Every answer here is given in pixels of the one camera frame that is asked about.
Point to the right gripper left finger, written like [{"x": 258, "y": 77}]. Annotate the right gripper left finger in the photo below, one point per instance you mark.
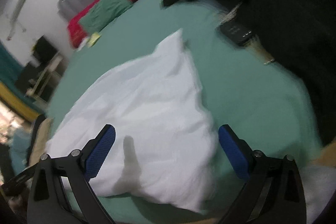
[{"x": 96, "y": 150}]

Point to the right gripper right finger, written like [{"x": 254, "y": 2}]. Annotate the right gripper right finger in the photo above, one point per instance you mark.
[{"x": 238, "y": 152}]

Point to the white garment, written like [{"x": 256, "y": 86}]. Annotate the white garment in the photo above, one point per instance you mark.
[{"x": 164, "y": 136}]

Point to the green bed sheet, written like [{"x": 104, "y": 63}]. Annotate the green bed sheet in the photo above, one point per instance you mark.
[{"x": 264, "y": 104}]

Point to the blue patterned cloth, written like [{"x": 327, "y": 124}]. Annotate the blue patterned cloth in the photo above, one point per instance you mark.
[{"x": 18, "y": 148}]

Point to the beige desk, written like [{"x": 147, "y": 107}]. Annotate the beige desk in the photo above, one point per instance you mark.
[{"x": 49, "y": 76}]

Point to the black computer monitor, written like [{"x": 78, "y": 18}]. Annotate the black computer monitor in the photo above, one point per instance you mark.
[{"x": 44, "y": 51}]

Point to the yellow snack packet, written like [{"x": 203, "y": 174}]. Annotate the yellow snack packet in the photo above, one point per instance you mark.
[{"x": 93, "y": 39}]

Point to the yellow teal curtain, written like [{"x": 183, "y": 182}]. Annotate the yellow teal curtain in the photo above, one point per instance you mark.
[{"x": 11, "y": 96}]

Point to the green pillow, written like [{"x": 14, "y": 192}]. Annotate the green pillow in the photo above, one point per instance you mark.
[{"x": 102, "y": 13}]

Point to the red pillow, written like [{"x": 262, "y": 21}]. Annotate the red pillow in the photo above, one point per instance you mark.
[{"x": 76, "y": 32}]

